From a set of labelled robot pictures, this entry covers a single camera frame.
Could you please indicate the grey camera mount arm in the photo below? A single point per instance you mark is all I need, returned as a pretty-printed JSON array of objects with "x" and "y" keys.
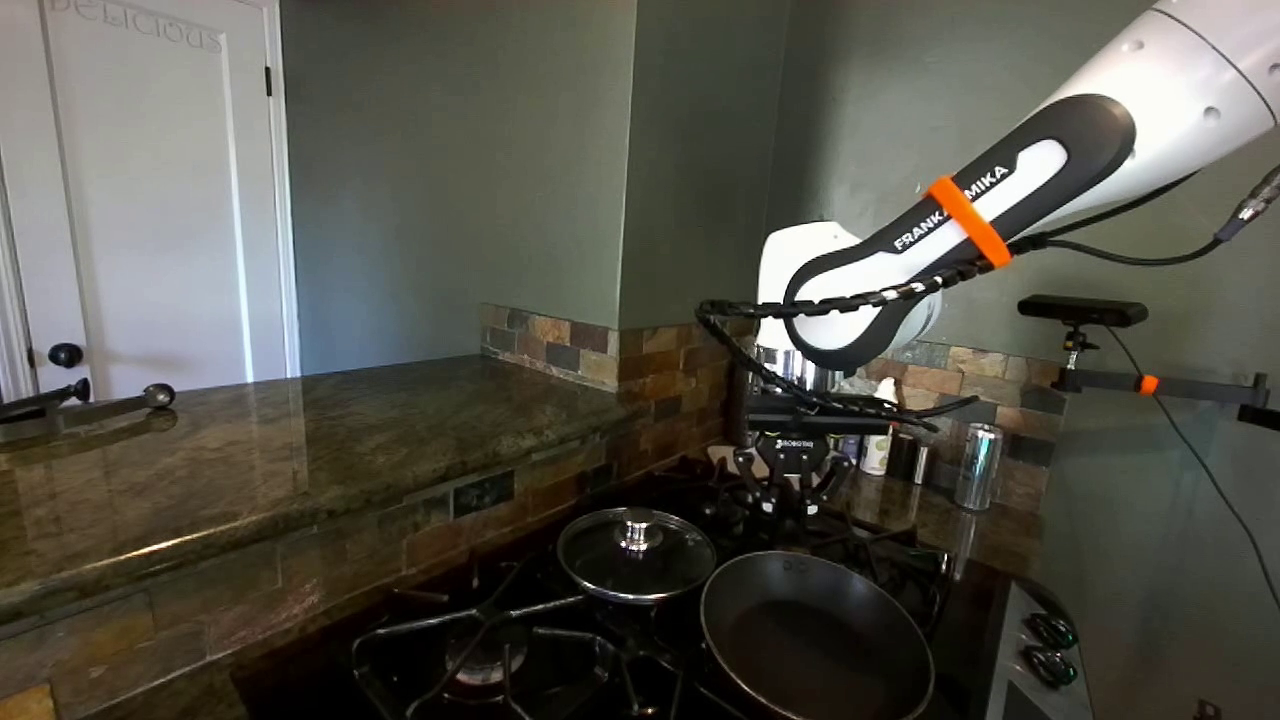
[{"x": 1202, "y": 389}]

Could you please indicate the dark small bottle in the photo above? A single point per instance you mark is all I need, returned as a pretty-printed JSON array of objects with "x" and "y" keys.
[{"x": 909, "y": 460}]

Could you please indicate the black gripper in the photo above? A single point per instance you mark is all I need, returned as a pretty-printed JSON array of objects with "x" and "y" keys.
[{"x": 799, "y": 455}]

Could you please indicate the dark nonstick frying pan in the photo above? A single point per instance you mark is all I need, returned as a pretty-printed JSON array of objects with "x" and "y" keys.
[{"x": 814, "y": 654}]

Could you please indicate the white panel door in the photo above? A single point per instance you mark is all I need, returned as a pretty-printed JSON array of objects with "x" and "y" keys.
[{"x": 163, "y": 203}]

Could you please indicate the black gas stove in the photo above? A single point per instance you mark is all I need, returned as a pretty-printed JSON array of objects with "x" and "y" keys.
[{"x": 534, "y": 654}]

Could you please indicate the black stove knob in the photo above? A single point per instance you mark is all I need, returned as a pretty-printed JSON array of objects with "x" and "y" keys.
[
  {"x": 1054, "y": 629},
  {"x": 1054, "y": 671}
]

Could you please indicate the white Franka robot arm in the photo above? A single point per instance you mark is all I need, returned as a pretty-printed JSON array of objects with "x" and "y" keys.
[{"x": 1172, "y": 93}]

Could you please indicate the silver drink can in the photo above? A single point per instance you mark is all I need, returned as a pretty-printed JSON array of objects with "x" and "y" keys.
[{"x": 982, "y": 465}]

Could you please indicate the black stereo camera bar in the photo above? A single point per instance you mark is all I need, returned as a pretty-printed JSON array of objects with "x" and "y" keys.
[{"x": 1081, "y": 311}]

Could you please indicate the glass pot lid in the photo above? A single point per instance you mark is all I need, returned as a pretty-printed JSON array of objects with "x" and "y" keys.
[{"x": 603, "y": 563}]

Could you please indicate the wall power outlet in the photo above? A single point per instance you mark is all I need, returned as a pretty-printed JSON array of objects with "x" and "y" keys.
[{"x": 484, "y": 495}]

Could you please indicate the black door knob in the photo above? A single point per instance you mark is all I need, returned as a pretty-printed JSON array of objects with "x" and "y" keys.
[{"x": 65, "y": 353}]

